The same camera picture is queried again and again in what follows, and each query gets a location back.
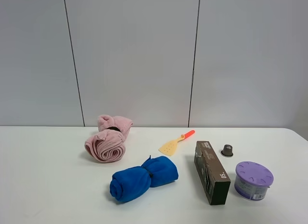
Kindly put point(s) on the brown coffee capsule box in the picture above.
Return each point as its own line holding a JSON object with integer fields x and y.
{"x": 214, "y": 179}

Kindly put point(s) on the pink rolled towel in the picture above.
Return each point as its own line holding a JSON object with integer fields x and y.
{"x": 108, "y": 145}

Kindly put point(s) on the blue rolled towel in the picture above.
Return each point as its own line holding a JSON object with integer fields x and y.
{"x": 131, "y": 183}

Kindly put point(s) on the brown coffee capsule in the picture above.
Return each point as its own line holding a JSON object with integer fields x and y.
{"x": 227, "y": 151}

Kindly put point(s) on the purple lidded round container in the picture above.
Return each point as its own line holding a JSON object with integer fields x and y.
{"x": 252, "y": 180}

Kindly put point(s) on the yellow spatula orange handle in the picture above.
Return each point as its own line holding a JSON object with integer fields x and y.
{"x": 170, "y": 147}

